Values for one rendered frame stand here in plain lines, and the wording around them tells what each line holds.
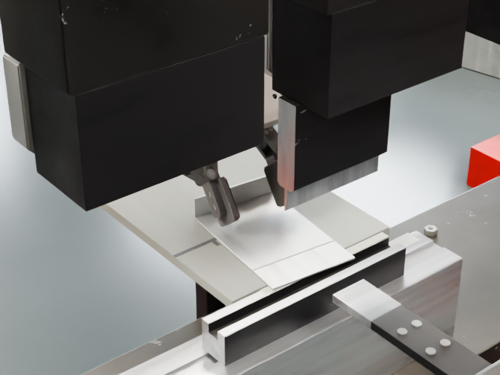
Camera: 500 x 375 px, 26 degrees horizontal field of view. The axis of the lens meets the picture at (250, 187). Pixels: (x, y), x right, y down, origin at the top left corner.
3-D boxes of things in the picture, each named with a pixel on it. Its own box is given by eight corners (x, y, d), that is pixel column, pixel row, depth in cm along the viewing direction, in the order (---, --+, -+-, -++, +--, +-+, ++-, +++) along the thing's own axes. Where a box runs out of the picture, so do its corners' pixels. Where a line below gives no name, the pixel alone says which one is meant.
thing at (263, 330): (379, 260, 98) (382, 232, 97) (403, 274, 96) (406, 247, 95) (202, 347, 88) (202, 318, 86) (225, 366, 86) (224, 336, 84)
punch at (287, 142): (368, 166, 91) (375, 62, 86) (385, 175, 90) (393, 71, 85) (277, 205, 86) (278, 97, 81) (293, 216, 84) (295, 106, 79)
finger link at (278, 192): (266, 131, 97) (292, 201, 96) (296, 122, 98) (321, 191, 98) (251, 140, 100) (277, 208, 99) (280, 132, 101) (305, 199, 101)
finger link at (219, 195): (183, 155, 93) (210, 229, 93) (215, 146, 95) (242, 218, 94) (170, 164, 96) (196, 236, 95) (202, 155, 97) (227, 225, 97)
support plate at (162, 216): (215, 129, 116) (215, 120, 115) (389, 235, 98) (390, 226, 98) (68, 182, 106) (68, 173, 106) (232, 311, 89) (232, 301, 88)
